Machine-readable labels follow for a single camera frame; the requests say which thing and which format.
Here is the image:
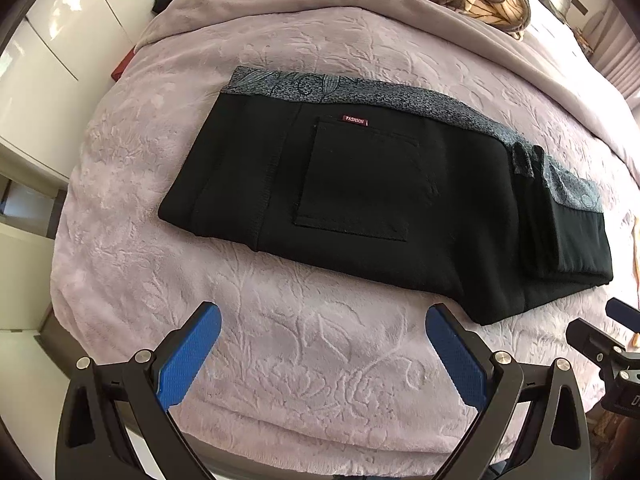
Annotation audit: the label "brown curtain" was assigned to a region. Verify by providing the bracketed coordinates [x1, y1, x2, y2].
[592, 4, 640, 107]

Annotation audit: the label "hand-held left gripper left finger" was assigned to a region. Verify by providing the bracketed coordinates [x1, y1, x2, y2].
[55, 301, 222, 480]

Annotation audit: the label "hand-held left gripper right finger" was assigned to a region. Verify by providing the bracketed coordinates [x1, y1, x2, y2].
[425, 302, 591, 480]

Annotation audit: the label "red box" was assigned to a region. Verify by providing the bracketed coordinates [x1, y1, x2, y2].
[111, 50, 136, 82]

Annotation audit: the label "black pants with floral trim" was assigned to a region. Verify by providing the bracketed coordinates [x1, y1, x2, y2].
[157, 65, 615, 326]

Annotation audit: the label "white wardrobe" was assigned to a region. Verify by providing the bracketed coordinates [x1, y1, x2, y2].
[0, 0, 157, 182]

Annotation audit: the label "pink embossed blanket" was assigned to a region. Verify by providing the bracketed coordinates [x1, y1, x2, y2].
[47, 7, 640, 457]

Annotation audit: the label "white side cabinet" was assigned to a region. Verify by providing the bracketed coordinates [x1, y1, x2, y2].
[0, 175, 72, 332]

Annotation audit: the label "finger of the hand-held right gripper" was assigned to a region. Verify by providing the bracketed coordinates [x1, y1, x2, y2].
[605, 298, 640, 334]
[566, 318, 626, 364]

